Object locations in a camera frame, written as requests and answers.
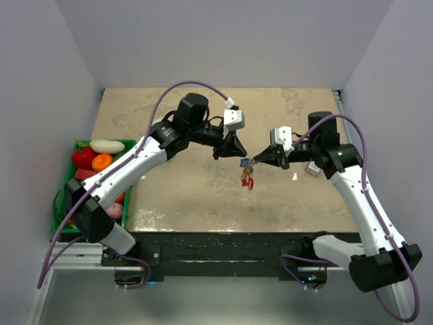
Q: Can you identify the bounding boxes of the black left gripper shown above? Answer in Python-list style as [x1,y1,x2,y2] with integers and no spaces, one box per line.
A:
[189,123,246,160]

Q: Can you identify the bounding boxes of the key bunch with red carabiner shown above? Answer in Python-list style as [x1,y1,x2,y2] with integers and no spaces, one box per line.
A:
[240,157,256,190]

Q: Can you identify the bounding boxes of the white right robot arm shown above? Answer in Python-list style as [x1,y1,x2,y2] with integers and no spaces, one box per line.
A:
[253,111,422,293]

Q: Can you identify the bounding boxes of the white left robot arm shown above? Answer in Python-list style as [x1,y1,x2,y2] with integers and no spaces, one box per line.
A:
[64,93,247,265]

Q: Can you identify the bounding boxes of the green toy pepper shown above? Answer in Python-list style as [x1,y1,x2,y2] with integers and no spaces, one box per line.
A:
[113,151,125,162]

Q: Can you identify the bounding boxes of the orange toy pumpkin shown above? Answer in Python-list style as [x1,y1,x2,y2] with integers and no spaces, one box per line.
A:
[115,192,126,204]

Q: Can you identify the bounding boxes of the white toy radish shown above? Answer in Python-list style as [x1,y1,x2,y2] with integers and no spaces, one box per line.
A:
[89,139,125,154]

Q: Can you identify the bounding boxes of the orange toy orange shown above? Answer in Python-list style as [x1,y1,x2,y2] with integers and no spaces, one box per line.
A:
[91,154,114,172]

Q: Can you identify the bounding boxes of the pink toy onion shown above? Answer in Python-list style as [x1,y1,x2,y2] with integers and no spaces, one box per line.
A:
[106,202,123,220]

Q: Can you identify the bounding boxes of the red toy tomato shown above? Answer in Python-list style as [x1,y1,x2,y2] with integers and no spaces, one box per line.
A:
[71,146,95,170]

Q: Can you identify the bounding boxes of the red box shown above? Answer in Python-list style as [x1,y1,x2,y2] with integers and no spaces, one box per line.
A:
[74,169,97,181]

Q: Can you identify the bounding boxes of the green plastic basket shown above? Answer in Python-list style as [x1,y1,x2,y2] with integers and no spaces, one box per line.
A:
[51,139,137,234]

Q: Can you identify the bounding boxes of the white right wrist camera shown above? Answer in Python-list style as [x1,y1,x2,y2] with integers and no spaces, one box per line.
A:
[270,126,293,150]

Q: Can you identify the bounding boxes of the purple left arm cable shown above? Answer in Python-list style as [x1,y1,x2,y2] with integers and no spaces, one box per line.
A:
[37,80,234,290]

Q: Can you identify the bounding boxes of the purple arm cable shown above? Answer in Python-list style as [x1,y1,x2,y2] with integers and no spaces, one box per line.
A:
[292,113,421,323]
[37,80,234,290]

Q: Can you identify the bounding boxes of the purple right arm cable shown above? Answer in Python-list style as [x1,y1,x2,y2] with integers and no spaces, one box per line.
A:
[292,113,421,323]

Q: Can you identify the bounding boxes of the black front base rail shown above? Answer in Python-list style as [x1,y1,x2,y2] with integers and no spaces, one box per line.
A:
[101,232,332,288]

